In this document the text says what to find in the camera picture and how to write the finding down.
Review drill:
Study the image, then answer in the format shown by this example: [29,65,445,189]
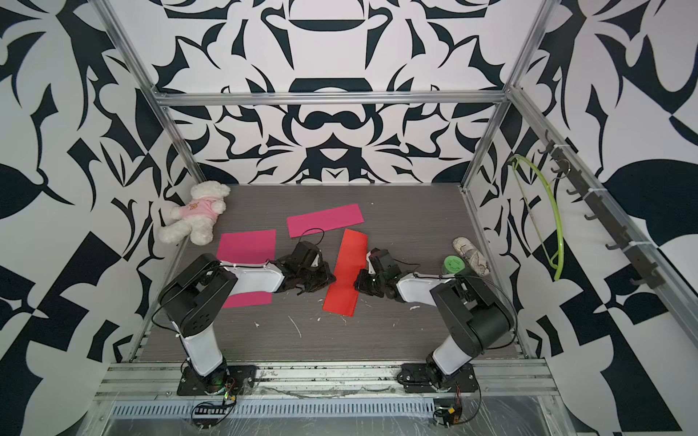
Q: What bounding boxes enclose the red square paper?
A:
[323,229,368,317]

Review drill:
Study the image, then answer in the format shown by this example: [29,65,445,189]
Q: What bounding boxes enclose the magenta paper sheet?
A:
[216,230,276,309]
[286,205,365,238]

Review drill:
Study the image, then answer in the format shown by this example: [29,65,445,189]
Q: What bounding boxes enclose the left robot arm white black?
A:
[158,242,336,385]

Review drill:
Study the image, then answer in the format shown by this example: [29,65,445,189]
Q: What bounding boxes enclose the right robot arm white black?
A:
[354,249,516,389]

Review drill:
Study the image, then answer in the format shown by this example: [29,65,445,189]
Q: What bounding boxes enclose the green round lid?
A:
[442,255,466,275]

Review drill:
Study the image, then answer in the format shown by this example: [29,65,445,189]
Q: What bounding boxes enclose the white grey sneaker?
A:
[452,236,491,277]

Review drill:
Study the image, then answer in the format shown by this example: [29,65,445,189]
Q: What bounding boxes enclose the white teddy bear pink shirt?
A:
[158,181,231,246]

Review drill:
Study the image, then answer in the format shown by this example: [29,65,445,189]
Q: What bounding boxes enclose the right black connector board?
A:
[433,403,463,428]

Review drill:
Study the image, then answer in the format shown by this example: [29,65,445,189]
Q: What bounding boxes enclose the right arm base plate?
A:
[396,363,479,393]

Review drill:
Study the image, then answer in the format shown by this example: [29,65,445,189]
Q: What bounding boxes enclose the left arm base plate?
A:
[176,364,258,397]

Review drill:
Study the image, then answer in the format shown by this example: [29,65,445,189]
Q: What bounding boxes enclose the black wall hook rack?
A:
[539,131,666,290]

